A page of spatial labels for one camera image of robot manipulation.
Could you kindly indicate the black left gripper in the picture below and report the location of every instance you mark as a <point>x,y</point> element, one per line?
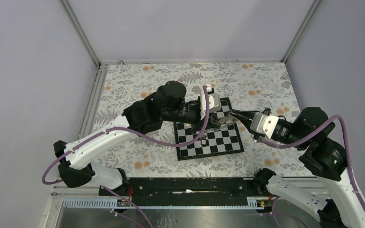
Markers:
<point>212,122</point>

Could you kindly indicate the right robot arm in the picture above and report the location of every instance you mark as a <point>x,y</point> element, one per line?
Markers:
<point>326,159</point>

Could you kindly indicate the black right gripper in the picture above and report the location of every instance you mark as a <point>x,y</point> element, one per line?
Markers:
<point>244,116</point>

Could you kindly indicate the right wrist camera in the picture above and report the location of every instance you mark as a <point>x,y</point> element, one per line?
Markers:
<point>264,124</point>

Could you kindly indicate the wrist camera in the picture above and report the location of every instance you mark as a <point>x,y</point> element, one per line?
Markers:
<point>214,101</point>
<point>264,124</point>

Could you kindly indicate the black key tag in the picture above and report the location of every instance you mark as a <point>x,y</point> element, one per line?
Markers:
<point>204,142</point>

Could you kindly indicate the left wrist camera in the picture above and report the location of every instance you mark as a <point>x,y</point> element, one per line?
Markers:
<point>214,101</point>

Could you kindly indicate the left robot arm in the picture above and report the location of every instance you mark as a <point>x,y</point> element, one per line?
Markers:
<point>76,160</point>

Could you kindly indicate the floral table cloth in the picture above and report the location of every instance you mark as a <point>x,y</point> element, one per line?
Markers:
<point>249,86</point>

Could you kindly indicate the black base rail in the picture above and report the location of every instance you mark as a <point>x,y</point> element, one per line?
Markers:
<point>194,192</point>

